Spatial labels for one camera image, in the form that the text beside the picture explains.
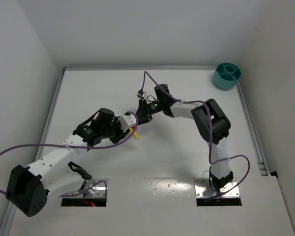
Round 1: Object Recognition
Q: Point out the metal base plate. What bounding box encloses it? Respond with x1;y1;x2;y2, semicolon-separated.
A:
194;178;240;199
61;178;109;199

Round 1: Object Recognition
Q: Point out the teal divided round container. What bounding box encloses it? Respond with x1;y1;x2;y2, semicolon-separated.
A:
212;62;242;90

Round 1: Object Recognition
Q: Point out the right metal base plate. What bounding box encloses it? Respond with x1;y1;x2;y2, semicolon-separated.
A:
194;178;240;199

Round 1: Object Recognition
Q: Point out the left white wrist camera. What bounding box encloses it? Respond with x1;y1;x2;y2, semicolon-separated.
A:
118;113;136;131

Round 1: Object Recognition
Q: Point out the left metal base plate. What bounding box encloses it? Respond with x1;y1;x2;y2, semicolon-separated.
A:
61;178;109;199

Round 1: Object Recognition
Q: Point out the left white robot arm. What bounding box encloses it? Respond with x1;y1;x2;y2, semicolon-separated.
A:
5;108;138;217

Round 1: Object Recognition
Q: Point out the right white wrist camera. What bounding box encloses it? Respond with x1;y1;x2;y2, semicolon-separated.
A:
137;89;146;99

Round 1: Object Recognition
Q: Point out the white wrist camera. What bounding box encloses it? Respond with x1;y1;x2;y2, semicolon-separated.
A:
137;89;146;99
118;113;136;131

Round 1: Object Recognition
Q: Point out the yellow lego assembly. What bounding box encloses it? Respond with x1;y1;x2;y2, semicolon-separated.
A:
129;127;140;140

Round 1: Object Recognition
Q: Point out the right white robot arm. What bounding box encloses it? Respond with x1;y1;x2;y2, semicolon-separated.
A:
136;84;234;192

